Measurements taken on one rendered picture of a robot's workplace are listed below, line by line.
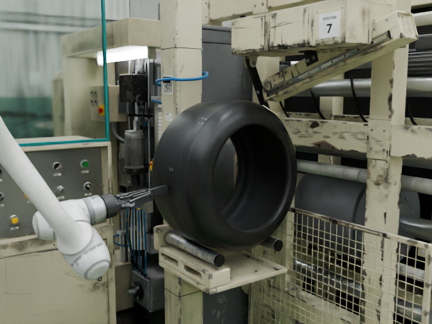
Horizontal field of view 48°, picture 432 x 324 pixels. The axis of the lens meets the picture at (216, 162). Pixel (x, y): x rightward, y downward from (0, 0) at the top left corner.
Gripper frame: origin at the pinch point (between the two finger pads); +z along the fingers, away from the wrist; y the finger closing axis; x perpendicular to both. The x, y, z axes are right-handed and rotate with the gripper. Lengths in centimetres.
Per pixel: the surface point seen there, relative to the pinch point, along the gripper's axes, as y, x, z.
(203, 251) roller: -4.4, 25.0, 12.2
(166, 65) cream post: 33, -41, 28
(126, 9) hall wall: 867, -158, 432
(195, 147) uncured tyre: -9.8, -14.0, 11.0
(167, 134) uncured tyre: 7.5, -17.1, 10.8
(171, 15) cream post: 28, -60, 31
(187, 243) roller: 6.3, 24.9, 12.3
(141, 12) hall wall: 864, -150, 467
